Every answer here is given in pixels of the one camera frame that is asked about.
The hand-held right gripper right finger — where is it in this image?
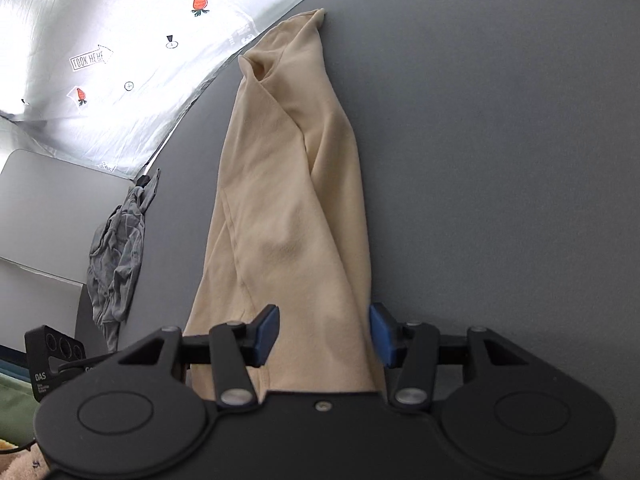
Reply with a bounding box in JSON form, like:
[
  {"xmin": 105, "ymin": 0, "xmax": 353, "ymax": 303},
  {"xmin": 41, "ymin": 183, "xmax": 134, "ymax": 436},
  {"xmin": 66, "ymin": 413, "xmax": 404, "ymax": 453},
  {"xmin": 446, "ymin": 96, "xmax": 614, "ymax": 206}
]
[{"xmin": 368, "ymin": 302, "xmax": 548, "ymax": 407}]

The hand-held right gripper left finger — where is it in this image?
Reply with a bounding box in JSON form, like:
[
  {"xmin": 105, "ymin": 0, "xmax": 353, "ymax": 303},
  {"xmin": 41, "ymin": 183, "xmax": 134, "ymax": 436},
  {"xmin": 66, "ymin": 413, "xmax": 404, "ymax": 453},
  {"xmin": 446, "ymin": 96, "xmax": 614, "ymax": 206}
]
[{"xmin": 100, "ymin": 304, "xmax": 281, "ymax": 407}]

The beige long-sleeve shirt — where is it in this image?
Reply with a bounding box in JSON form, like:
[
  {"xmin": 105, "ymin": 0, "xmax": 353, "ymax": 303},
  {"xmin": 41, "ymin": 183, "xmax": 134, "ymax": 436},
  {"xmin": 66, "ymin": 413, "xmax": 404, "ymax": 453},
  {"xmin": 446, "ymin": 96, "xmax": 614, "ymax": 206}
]
[{"xmin": 182, "ymin": 7, "xmax": 385, "ymax": 397}]

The green cloth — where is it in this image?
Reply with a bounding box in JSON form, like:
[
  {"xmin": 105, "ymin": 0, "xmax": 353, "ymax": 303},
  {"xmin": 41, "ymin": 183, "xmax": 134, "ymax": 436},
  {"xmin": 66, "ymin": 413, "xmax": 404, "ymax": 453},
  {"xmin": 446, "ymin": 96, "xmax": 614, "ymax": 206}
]
[{"xmin": 0, "ymin": 357, "xmax": 47, "ymax": 447}]

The beige patterned cloth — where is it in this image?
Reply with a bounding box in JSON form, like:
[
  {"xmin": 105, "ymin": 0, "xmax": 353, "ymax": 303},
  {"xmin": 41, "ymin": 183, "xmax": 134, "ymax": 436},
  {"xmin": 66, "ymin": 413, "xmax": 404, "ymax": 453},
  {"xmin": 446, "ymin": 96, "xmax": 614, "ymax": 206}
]
[{"xmin": 0, "ymin": 439, "xmax": 48, "ymax": 480}]

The grey garment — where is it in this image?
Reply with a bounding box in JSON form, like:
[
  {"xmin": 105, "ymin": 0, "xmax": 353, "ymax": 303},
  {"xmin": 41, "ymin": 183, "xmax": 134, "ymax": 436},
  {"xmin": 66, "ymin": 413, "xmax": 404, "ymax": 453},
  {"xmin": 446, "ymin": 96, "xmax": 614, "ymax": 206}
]
[{"xmin": 86, "ymin": 167, "xmax": 162, "ymax": 354}]

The grey printed bedsheet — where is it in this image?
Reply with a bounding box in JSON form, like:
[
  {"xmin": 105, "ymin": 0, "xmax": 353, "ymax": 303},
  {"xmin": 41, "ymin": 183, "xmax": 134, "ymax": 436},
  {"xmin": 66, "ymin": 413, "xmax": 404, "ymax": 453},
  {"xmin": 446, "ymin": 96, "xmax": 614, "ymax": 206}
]
[{"xmin": 0, "ymin": 0, "xmax": 362, "ymax": 184}]

